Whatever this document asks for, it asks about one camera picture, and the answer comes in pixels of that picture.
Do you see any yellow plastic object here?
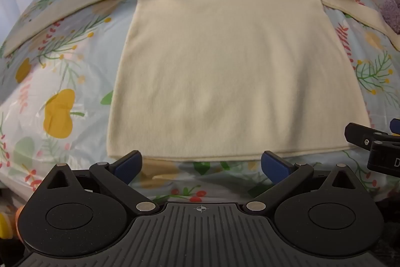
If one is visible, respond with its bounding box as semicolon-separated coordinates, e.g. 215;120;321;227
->
0;211;14;239

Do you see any purple plush toy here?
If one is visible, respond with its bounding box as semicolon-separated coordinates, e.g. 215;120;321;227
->
379;0;400;35

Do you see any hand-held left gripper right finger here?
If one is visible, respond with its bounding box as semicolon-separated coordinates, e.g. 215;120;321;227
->
245;151;357;215

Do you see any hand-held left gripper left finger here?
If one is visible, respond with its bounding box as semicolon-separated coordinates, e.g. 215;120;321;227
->
47;150;159;214

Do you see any orange plastic object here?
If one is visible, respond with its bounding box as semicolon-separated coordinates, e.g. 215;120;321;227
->
14;205;25;225

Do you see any cream knit sweater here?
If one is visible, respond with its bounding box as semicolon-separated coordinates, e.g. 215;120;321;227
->
0;0;400;164

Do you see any floral printed bedsheet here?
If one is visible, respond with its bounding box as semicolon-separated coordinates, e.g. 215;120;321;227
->
0;0;400;204

